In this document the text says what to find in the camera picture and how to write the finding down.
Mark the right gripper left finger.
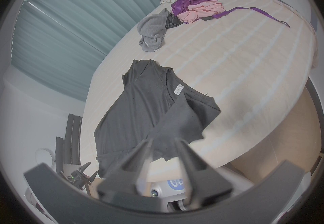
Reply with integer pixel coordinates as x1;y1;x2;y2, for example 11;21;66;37
97;138;154;200

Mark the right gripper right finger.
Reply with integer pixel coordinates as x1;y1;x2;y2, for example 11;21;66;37
175;138;233;209

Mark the black T-shirt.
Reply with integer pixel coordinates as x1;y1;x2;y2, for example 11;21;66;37
94;59;221;179

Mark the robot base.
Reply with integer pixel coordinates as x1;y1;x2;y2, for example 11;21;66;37
134;161;255;214

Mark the bed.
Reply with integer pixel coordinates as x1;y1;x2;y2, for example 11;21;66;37
80;0;319;185

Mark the pile of clothes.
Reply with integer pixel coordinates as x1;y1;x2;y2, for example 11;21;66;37
166;0;291;29

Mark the round white mirror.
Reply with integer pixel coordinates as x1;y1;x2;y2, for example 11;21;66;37
35;148;55;166

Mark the grey garment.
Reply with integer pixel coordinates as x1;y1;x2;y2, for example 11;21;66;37
137;8;169;53

